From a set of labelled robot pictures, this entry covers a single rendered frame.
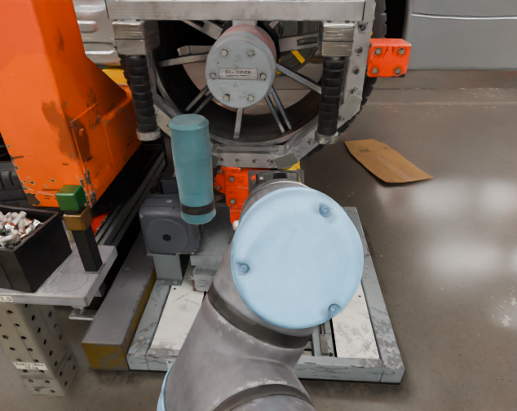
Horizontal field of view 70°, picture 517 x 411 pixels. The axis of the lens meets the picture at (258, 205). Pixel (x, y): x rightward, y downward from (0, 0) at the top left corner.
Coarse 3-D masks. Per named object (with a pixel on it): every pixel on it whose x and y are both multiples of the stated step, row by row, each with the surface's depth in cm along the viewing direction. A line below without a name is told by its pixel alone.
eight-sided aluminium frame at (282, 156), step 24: (360, 24) 77; (360, 48) 84; (360, 72) 83; (360, 96) 86; (168, 120) 91; (312, 120) 95; (216, 144) 100; (240, 144) 100; (288, 144) 98; (312, 144) 93; (288, 168) 97
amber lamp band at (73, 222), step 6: (84, 210) 75; (66, 216) 74; (72, 216) 74; (78, 216) 74; (84, 216) 75; (90, 216) 77; (66, 222) 74; (72, 222) 74; (78, 222) 74; (84, 222) 75; (90, 222) 77; (72, 228) 75; (78, 228) 75; (84, 228) 75
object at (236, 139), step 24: (168, 24) 102; (192, 24) 89; (216, 24) 89; (264, 24) 88; (168, 48) 104; (288, 48) 90; (168, 72) 101; (288, 72) 94; (168, 96) 97; (192, 96) 111; (264, 96) 97; (312, 96) 110; (216, 120) 110; (240, 120) 101; (264, 120) 116; (288, 120) 100; (264, 144) 103
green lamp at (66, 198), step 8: (56, 192) 71; (64, 192) 71; (72, 192) 71; (80, 192) 73; (64, 200) 71; (72, 200) 71; (80, 200) 73; (64, 208) 72; (72, 208) 72; (80, 208) 73
